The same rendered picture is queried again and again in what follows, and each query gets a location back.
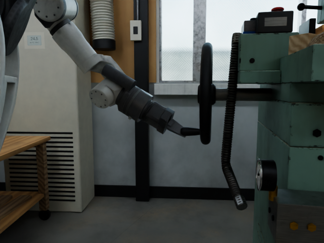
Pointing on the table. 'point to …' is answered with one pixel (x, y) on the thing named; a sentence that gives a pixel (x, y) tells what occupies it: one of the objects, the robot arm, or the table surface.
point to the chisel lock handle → (308, 7)
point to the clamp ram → (308, 26)
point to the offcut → (299, 42)
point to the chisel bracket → (320, 13)
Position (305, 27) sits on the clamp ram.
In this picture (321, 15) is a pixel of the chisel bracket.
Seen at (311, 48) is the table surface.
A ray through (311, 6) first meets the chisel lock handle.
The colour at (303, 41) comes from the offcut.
